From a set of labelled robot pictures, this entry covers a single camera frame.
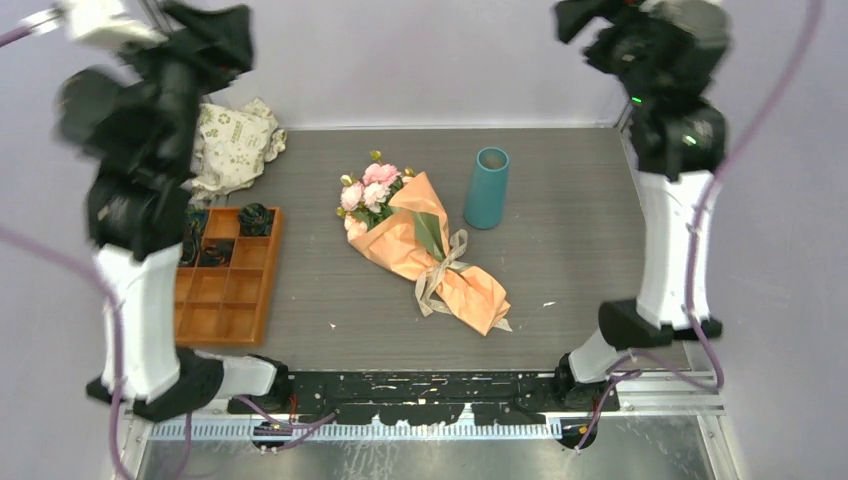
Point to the beige satin ribbon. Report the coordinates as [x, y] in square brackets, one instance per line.
[463, 291]

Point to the pink flower bouquet orange paper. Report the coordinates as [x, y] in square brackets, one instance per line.
[394, 218]

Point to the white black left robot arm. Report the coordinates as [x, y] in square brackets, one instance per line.
[142, 136]

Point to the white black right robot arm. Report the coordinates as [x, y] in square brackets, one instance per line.
[664, 54]

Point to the teal cylindrical vase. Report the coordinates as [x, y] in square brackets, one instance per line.
[486, 195]

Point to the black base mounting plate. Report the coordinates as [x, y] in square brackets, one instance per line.
[428, 406]

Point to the dark rolled fabric middle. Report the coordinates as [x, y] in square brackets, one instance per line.
[216, 254]

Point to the crumpled printed cloth bag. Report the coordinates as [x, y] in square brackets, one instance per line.
[232, 148]

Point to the orange compartment tray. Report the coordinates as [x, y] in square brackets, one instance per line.
[226, 306]

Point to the dark rolled fabric top left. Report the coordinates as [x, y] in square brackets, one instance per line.
[196, 219]

